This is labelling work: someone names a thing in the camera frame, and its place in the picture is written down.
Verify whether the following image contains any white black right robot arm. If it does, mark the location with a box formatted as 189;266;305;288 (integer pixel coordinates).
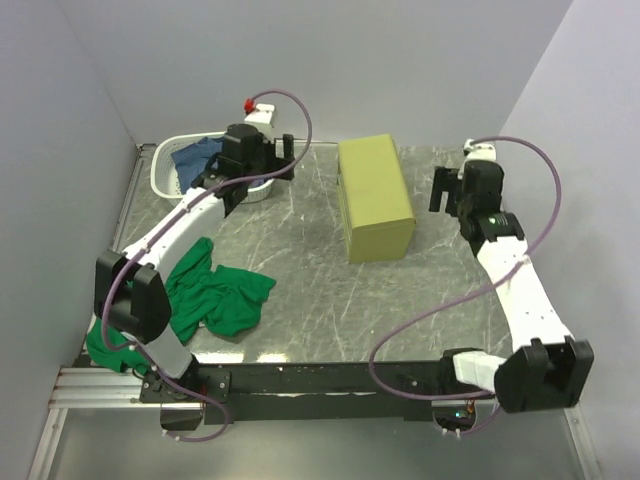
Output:
429;160;594;413

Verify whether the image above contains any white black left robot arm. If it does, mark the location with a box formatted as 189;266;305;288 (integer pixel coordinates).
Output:
94;121;300;402

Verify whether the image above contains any blue checked shirt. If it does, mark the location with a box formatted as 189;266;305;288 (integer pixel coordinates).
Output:
171;137;223;194

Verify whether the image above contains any yellow-green metal tool cabinet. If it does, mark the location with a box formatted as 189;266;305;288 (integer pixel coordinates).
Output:
337;134;416;264

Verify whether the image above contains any white plastic laundry basket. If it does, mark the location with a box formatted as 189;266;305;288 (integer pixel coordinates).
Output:
150;130;276;210

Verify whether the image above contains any green cloth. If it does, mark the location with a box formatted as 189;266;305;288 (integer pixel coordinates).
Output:
85;236;278;375

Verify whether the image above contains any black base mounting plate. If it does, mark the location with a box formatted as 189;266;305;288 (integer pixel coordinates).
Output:
138;360;503;426

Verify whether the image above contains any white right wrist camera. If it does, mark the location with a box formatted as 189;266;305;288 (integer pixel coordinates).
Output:
463;139;497;162

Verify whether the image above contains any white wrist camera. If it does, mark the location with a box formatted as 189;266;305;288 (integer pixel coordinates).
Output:
244;98;276;143
463;139;497;162

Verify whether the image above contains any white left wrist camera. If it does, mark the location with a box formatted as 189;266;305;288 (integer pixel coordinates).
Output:
244;98;276;143

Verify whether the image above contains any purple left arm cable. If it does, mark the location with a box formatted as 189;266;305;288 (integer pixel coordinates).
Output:
101;89;314;444

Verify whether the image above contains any aluminium frame rail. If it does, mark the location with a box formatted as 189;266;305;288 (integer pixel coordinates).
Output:
49;367;200;410

